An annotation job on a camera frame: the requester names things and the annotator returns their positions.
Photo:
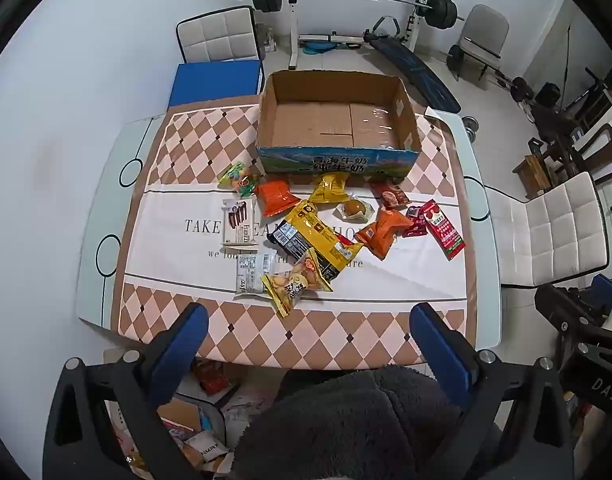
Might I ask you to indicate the small wooden stool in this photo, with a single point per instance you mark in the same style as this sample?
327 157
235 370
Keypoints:
536 167

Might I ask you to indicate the black exercise machine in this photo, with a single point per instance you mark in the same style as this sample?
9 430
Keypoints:
551 105

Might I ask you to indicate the white padded chair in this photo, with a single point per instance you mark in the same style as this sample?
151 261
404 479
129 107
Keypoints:
220 35
551 230

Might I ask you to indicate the large yellow snack bag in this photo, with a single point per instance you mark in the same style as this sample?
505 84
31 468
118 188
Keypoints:
321 240

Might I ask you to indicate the black snack packet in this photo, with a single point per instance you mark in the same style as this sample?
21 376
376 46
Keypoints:
288 241

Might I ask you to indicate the red packet on floor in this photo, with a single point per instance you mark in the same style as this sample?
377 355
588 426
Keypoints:
210 377

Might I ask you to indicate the grey storage bin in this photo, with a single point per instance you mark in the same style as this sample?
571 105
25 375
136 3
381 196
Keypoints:
185 425

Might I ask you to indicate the blue box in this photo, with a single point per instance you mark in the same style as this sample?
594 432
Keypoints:
215 82

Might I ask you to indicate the dark wooden chair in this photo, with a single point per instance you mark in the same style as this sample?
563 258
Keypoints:
598 147

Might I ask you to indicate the white wafer packet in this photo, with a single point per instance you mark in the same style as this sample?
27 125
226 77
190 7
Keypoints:
240 222
250 272

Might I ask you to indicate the person's grey fleece clothing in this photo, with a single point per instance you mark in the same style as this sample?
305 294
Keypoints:
356 425

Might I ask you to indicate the chrome dumbbell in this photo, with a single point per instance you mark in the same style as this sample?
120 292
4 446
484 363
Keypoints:
470 125

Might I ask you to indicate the brown-red snack packet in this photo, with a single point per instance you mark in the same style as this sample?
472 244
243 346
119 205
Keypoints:
392 194

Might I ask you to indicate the yellow biscuit packet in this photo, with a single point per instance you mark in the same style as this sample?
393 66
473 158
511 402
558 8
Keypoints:
293 282

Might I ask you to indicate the braised egg packet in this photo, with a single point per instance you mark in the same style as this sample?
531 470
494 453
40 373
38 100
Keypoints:
355 208

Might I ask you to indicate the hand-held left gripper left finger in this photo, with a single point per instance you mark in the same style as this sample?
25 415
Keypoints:
178 355

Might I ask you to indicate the small red snack packet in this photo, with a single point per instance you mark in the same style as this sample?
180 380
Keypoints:
415 221

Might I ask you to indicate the small yellow snack packet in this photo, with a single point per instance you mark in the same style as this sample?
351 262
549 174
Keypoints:
330 187

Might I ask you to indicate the black weight bench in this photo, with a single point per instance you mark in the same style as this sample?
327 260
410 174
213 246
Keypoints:
416 72

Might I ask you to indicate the blue exercise discs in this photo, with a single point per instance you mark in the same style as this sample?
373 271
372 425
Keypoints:
316 48

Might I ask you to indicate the orange snack packet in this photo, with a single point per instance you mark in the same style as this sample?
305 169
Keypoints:
386 230
276 196

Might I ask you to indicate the green candy packet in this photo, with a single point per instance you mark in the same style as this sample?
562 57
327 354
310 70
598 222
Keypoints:
238 177

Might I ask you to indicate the grey chair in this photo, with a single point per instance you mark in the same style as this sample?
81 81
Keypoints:
481 30

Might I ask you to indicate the long red drink packet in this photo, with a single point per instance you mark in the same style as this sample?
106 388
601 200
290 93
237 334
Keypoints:
443 230

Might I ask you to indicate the cardboard box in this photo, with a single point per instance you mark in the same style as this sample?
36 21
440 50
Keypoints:
336 125

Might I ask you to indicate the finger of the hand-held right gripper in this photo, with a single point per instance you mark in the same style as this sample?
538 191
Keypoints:
566 305

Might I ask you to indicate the checkered tablecloth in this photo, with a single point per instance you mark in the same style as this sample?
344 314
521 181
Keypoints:
185 270

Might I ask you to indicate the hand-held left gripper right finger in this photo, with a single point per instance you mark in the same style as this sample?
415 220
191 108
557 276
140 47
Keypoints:
441 355

